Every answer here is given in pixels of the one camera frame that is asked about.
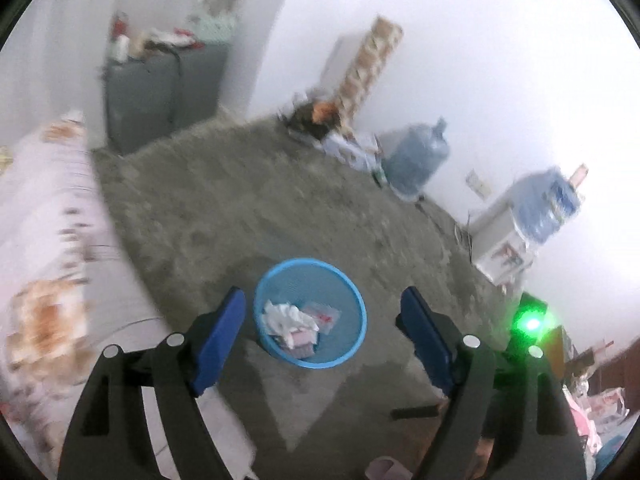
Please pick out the grey cabinet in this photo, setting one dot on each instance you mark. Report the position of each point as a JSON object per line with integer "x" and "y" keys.
{"x": 150, "y": 100}

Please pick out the white printed box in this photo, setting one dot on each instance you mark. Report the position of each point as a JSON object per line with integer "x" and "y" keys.
{"x": 350, "y": 152}

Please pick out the blue mesh wastebasket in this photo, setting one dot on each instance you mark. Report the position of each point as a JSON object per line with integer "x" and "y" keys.
{"x": 280, "y": 280}

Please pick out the pink slipper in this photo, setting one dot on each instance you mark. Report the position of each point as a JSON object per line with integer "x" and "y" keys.
{"x": 387, "y": 469}

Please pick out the pink small box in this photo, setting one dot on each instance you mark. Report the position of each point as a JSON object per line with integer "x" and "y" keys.
{"x": 300, "y": 344}

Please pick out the green patterned box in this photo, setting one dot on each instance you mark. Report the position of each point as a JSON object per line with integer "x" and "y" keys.
{"x": 215, "y": 27}

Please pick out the red bottle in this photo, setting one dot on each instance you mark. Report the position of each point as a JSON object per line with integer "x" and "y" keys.
{"x": 120, "y": 25}

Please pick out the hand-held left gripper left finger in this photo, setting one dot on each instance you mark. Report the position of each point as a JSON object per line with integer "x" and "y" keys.
{"x": 220, "y": 340}

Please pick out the dark snack bag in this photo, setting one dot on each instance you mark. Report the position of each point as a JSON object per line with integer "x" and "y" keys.
{"x": 312, "y": 115}

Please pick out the white water dispenser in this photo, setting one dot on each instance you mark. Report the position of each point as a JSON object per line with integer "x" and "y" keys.
{"x": 495, "y": 240}

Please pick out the flowered tablecloth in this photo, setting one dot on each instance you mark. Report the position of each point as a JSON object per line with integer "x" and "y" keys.
{"x": 45, "y": 210}

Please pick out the small green bottle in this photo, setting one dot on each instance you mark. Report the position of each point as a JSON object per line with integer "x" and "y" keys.
{"x": 380, "y": 176}

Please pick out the blue water jug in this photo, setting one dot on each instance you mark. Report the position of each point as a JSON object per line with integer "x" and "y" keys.
{"x": 417, "y": 160}
{"x": 547, "y": 202}

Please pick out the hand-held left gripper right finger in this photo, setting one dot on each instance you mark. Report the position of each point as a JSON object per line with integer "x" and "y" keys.
{"x": 425, "y": 340}

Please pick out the small white bottle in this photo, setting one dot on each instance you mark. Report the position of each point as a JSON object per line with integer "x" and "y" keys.
{"x": 120, "y": 47}

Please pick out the pink white plastic bags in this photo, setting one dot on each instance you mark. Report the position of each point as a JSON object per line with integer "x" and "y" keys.
{"x": 597, "y": 410}

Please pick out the white curtain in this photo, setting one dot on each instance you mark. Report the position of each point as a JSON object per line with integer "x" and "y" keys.
{"x": 75, "y": 10}

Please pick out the clear plastic bag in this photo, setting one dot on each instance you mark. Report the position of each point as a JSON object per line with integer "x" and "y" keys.
{"x": 325, "y": 315}

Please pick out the tall patterned cardboard box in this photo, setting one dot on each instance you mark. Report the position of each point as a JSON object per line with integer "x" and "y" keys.
{"x": 372, "y": 60}

